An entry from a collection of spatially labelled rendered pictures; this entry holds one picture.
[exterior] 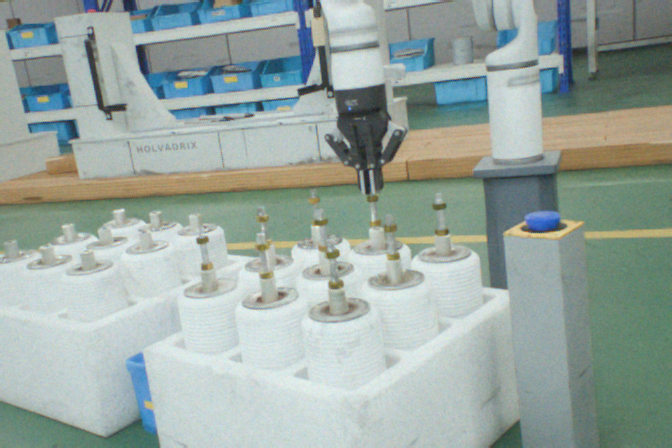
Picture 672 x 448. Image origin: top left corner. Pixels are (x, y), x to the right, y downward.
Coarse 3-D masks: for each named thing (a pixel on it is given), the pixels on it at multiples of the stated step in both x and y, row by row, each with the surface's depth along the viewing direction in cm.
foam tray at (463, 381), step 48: (480, 336) 103; (192, 384) 103; (240, 384) 97; (288, 384) 91; (384, 384) 88; (432, 384) 95; (480, 384) 104; (192, 432) 106; (240, 432) 99; (288, 432) 93; (336, 432) 87; (384, 432) 88; (432, 432) 95; (480, 432) 104
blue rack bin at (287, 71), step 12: (276, 60) 635; (288, 60) 643; (300, 60) 639; (264, 72) 612; (276, 72) 632; (288, 72) 594; (300, 72) 591; (264, 84) 605; (276, 84) 602; (288, 84) 599; (300, 84) 595
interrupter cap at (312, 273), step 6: (318, 264) 112; (342, 264) 111; (348, 264) 110; (306, 270) 110; (312, 270) 110; (318, 270) 110; (342, 270) 108; (348, 270) 107; (306, 276) 107; (312, 276) 107; (318, 276) 106; (324, 276) 106; (330, 276) 105; (342, 276) 106
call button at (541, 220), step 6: (528, 216) 94; (534, 216) 93; (540, 216) 93; (546, 216) 92; (552, 216) 92; (558, 216) 92; (528, 222) 93; (534, 222) 92; (540, 222) 92; (546, 222) 92; (552, 222) 92; (558, 222) 92; (534, 228) 93; (540, 228) 92; (546, 228) 92; (552, 228) 92
